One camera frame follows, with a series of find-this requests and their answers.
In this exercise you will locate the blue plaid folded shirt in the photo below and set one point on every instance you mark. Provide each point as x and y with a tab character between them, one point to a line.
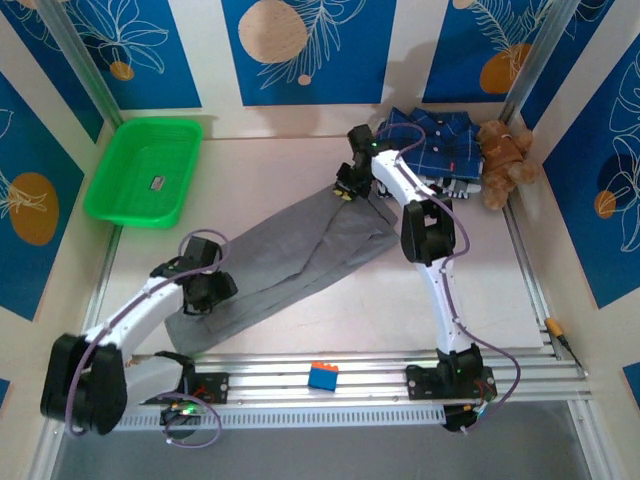
450	145

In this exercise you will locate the small label sticker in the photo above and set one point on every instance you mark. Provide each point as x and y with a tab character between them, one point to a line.
158	183

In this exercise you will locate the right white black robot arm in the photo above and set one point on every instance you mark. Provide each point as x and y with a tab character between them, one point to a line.
445	300

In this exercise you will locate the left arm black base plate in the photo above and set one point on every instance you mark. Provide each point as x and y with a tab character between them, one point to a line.
215	387

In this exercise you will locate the brown teddy bear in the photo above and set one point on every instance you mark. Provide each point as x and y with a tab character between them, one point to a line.
500	150

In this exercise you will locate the aluminium rail frame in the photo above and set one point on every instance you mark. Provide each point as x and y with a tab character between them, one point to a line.
270	380

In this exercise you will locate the aluminium side rail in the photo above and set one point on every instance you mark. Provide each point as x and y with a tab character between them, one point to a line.
105	272
530	285

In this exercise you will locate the aluminium corner post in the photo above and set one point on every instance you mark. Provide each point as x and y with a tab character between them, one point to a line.
80	55
540	60

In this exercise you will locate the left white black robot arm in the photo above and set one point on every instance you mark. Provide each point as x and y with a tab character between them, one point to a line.
130	315

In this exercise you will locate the green plastic basket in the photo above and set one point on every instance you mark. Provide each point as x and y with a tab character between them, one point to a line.
135	150

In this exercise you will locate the blue orange toy brick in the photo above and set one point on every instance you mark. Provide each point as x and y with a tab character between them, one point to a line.
322	380

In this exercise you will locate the grey long sleeve shirt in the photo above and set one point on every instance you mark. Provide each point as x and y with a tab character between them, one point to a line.
280	250

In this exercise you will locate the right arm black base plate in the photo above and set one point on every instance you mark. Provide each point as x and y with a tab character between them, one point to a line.
420	382

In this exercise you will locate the small black circuit board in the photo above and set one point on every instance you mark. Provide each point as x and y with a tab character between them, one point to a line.
457	417
175	416

